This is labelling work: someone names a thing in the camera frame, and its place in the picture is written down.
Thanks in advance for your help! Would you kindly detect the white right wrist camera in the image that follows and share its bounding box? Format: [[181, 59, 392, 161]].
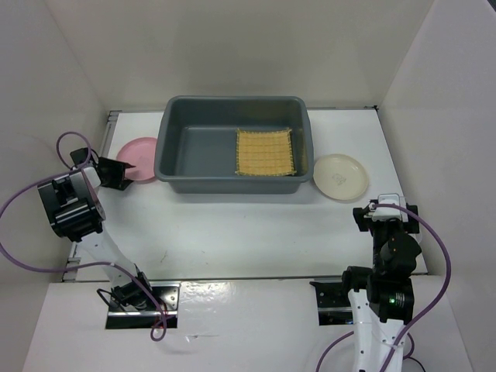
[[368, 193, 406, 222]]

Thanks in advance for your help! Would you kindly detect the woven bamboo mat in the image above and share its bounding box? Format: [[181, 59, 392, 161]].
[[236, 129, 296, 177]]

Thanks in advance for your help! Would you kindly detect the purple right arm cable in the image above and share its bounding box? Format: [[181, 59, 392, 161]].
[[315, 203, 453, 372]]

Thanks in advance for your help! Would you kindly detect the grey plastic bin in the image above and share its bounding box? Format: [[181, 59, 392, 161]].
[[154, 96, 314, 195]]

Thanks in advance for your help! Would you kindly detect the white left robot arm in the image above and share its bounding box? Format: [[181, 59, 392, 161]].
[[37, 148, 155, 311]]

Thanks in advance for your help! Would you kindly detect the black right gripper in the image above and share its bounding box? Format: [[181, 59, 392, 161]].
[[353, 201, 419, 271]]

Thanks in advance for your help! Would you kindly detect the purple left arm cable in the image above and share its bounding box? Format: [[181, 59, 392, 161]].
[[0, 131, 177, 342]]

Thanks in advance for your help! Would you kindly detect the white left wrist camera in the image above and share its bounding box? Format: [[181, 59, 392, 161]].
[[82, 166, 102, 189]]

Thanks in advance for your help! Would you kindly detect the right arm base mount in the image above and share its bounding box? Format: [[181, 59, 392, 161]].
[[309, 277, 353, 326]]

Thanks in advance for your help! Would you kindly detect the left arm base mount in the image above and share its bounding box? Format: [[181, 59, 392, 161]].
[[97, 283, 180, 330]]

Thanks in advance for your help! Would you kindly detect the cream plate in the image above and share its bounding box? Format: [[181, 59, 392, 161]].
[[313, 153, 369, 202]]

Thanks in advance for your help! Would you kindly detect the pink plate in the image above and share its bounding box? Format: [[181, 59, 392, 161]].
[[116, 137, 157, 182]]

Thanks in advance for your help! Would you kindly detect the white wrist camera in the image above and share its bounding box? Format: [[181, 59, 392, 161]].
[[82, 166, 102, 189], [368, 193, 406, 222]]

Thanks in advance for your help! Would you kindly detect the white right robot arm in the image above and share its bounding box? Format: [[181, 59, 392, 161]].
[[339, 196, 422, 371]]

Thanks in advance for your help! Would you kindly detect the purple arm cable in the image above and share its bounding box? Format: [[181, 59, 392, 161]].
[[0, 131, 177, 342], [315, 203, 453, 372]]

